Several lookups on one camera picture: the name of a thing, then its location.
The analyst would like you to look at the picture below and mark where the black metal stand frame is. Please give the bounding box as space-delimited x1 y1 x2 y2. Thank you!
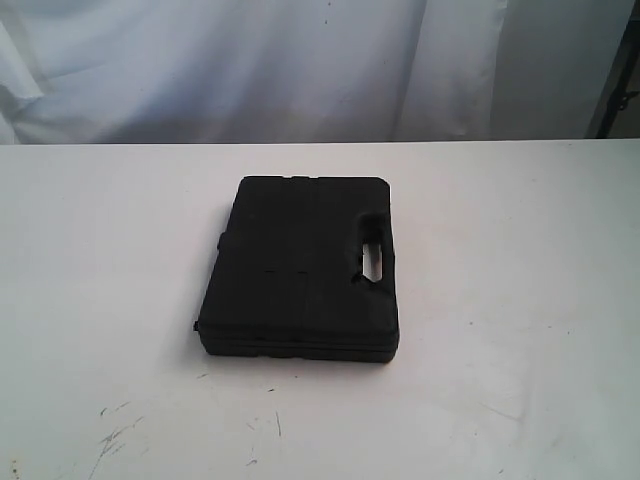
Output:
595 1 639 139

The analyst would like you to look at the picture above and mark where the black plastic tool case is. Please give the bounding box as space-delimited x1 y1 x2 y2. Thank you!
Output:
194 176 400 363

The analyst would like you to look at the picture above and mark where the white backdrop curtain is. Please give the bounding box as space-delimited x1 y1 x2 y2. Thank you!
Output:
1 1 632 144

